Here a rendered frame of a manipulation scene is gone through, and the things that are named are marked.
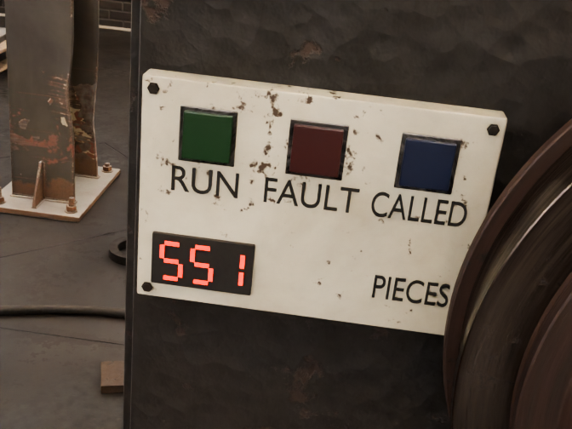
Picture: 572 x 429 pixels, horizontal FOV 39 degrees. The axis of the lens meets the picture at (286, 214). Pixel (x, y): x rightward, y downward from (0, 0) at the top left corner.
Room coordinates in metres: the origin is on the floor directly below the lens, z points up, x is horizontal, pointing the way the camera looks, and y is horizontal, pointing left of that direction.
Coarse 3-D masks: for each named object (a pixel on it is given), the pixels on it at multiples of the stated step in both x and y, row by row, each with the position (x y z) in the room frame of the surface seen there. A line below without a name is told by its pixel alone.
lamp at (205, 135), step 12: (192, 120) 0.56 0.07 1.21; (204, 120) 0.56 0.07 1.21; (216, 120) 0.56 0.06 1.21; (228, 120) 0.56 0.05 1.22; (192, 132) 0.56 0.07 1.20; (204, 132) 0.56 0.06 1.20; (216, 132) 0.56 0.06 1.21; (228, 132) 0.56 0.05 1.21; (192, 144) 0.56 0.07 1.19; (204, 144) 0.56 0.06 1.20; (216, 144) 0.56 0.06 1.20; (228, 144) 0.56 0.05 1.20; (192, 156) 0.56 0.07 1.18; (204, 156) 0.56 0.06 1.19; (216, 156) 0.56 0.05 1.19; (228, 156) 0.56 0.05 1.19
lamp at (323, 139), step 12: (300, 132) 0.55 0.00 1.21; (312, 132) 0.55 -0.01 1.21; (324, 132) 0.55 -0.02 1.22; (336, 132) 0.55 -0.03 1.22; (300, 144) 0.55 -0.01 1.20; (312, 144) 0.55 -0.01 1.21; (324, 144) 0.55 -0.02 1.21; (336, 144) 0.55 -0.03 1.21; (300, 156) 0.55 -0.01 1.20; (312, 156) 0.55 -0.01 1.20; (324, 156) 0.55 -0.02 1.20; (336, 156) 0.55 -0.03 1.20; (300, 168) 0.55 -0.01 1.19; (312, 168) 0.55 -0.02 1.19; (324, 168) 0.55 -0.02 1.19; (336, 168) 0.55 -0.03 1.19
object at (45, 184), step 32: (32, 0) 3.03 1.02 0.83; (64, 0) 3.02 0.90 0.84; (96, 0) 3.32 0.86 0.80; (32, 32) 3.03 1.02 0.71; (64, 32) 3.02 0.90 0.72; (96, 32) 3.32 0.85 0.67; (32, 64) 3.03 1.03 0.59; (64, 64) 3.01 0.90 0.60; (96, 64) 3.32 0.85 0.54; (32, 96) 3.03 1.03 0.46; (64, 96) 2.99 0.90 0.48; (32, 128) 3.03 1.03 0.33; (64, 128) 3.01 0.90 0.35; (32, 160) 3.03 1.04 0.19; (64, 160) 3.02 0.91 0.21; (96, 160) 3.32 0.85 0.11; (0, 192) 2.95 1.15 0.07; (32, 192) 3.03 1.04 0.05; (64, 192) 3.02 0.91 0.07; (96, 192) 3.15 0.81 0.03
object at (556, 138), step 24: (552, 144) 0.48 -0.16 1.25; (528, 168) 0.48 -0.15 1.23; (504, 192) 0.49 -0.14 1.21; (504, 216) 0.48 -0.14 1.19; (480, 240) 0.48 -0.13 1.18; (480, 264) 0.48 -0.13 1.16; (456, 288) 0.48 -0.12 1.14; (456, 312) 0.48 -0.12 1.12; (456, 336) 0.48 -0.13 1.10; (456, 360) 0.48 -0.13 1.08
